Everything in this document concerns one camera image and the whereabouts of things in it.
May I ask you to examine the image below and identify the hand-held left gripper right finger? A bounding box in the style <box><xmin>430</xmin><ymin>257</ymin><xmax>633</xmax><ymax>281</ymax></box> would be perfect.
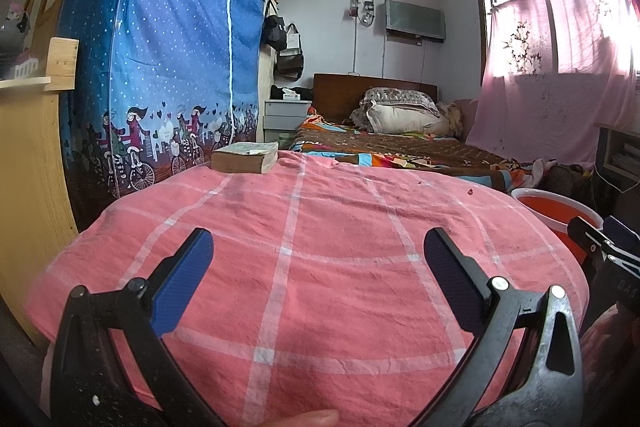
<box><xmin>423</xmin><ymin>228</ymin><xmax>586</xmax><ymax>427</ymax></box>

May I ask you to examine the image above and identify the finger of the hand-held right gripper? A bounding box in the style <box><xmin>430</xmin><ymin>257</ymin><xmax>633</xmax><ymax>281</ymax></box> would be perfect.
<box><xmin>602</xmin><ymin>216</ymin><xmax>640</xmax><ymax>252</ymax></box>
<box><xmin>567</xmin><ymin>216</ymin><xmax>640</xmax><ymax>280</ymax></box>

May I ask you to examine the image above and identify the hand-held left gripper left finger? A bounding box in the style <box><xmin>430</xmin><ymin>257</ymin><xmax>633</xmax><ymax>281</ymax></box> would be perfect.
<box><xmin>50</xmin><ymin>228</ymin><xmax>226</xmax><ymax>427</ymax></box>

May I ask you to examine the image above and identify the orange bucket with white rim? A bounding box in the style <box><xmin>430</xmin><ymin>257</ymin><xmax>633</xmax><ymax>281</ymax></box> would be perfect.
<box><xmin>510</xmin><ymin>188</ymin><xmax>605</xmax><ymax>268</ymax></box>

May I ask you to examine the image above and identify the brown shoulder bag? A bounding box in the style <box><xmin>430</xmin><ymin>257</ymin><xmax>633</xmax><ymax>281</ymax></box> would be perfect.
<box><xmin>275</xmin><ymin>23</ymin><xmax>306</xmax><ymax>81</ymax></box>

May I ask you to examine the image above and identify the person's left hand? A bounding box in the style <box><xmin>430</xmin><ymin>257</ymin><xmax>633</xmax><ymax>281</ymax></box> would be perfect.
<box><xmin>260</xmin><ymin>408</ymin><xmax>341</xmax><ymax>427</ymax></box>

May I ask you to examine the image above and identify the dark cloth heap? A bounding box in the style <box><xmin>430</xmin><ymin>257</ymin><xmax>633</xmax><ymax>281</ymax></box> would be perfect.
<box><xmin>542</xmin><ymin>163</ymin><xmax>598</xmax><ymax>205</ymax></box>

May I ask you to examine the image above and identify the wooden desk with shelf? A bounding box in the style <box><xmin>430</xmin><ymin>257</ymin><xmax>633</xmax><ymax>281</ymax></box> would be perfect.
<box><xmin>592</xmin><ymin>122</ymin><xmax>640</xmax><ymax>188</ymax></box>

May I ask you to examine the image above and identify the brown book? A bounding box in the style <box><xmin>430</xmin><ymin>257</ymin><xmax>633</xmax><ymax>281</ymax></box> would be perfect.
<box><xmin>210</xmin><ymin>142</ymin><xmax>279</xmax><ymax>175</ymax></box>

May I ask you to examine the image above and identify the pink plaid cloth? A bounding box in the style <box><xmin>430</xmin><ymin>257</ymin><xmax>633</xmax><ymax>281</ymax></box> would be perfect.
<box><xmin>25</xmin><ymin>149</ymin><xmax>588</xmax><ymax>427</ymax></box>

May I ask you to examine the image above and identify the pink window sheet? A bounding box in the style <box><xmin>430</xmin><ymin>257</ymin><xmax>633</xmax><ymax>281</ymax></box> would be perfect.
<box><xmin>465</xmin><ymin>0</ymin><xmax>640</xmax><ymax>172</ymax></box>

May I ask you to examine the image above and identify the bed with colourful blanket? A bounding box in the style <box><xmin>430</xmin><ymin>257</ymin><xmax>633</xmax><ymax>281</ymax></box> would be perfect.
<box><xmin>289</xmin><ymin>114</ymin><xmax>551</xmax><ymax>195</ymax></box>

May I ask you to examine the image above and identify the cream crumpled cloth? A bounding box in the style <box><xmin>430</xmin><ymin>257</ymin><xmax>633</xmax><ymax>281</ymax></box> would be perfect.
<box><xmin>435</xmin><ymin>102</ymin><xmax>466</xmax><ymax>140</ymax></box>

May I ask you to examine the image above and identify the cream pillow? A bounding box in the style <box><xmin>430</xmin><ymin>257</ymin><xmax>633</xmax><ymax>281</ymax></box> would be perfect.
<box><xmin>365</xmin><ymin>102</ymin><xmax>451</xmax><ymax>138</ymax></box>

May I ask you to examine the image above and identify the grey nightstand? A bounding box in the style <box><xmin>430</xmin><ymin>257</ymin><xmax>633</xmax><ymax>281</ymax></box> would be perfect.
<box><xmin>263</xmin><ymin>98</ymin><xmax>313</xmax><ymax>144</ymax></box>

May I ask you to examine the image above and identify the grey patterned pillow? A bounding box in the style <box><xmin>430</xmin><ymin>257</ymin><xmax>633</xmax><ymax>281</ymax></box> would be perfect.
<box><xmin>361</xmin><ymin>88</ymin><xmax>435</xmax><ymax>110</ymax></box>

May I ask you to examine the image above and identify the light wooden shelf unit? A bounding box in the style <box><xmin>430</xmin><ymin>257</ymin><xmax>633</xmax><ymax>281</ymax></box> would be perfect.
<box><xmin>0</xmin><ymin>37</ymin><xmax>81</xmax><ymax>348</ymax></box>

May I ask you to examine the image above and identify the wooden bed headboard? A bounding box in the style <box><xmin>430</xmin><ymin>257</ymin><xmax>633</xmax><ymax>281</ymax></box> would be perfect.
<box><xmin>313</xmin><ymin>73</ymin><xmax>438</xmax><ymax>122</ymax></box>

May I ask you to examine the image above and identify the black cloth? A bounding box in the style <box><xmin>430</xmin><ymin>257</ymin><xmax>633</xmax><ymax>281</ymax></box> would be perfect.
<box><xmin>270</xmin><ymin>84</ymin><xmax>315</xmax><ymax>102</ymax></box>

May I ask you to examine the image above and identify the blue fabric wardrobe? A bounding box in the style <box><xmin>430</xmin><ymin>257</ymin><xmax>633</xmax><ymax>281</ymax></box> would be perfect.
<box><xmin>57</xmin><ymin>0</ymin><xmax>267</xmax><ymax>233</ymax></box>

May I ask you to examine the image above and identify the black hanging bag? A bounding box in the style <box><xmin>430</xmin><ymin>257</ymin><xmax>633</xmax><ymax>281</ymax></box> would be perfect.
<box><xmin>262</xmin><ymin>0</ymin><xmax>288</xmax><ymax>52</ymax></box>

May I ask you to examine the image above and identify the grey plush toy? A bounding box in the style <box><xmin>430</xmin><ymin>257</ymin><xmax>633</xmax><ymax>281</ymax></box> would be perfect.
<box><xmin>0</xmin><ymin>2</ymin><xmax>32</xmax><ymax>52</ymax></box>

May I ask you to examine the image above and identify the white cable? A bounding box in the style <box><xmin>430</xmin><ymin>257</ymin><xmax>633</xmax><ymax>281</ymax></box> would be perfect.
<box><xmin>592</xmin><ymin>164</ymin><xmax>640</xmax><ymax>195</ymax></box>

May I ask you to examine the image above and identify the wall television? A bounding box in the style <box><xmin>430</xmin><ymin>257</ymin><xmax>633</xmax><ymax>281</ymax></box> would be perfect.
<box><xmin>385</xmin><ymin>0</ymin><xmax>447</xmax><ymax>42</ymax></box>

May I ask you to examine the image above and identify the wall socket with hanging items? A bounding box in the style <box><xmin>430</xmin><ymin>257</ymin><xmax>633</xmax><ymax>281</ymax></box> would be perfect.
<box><xmin>347</xmin><ymin>0</ymin><xmax>376</xmax><ymax>28</ymax></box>

